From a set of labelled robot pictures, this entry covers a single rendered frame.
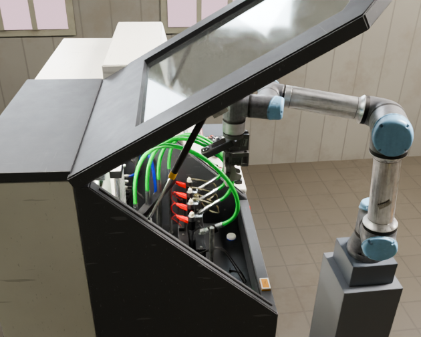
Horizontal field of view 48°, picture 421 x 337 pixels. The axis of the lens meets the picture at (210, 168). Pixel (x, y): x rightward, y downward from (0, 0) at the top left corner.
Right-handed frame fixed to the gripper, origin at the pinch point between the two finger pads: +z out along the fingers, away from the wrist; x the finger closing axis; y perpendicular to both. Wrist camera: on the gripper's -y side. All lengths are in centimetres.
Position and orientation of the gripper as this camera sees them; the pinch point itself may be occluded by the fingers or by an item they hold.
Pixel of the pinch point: (225, 182)
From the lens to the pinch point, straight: 166.9
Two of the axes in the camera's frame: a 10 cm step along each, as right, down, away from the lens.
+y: 10.0, -0.3, 0.8
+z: -0.2, 8.7, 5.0
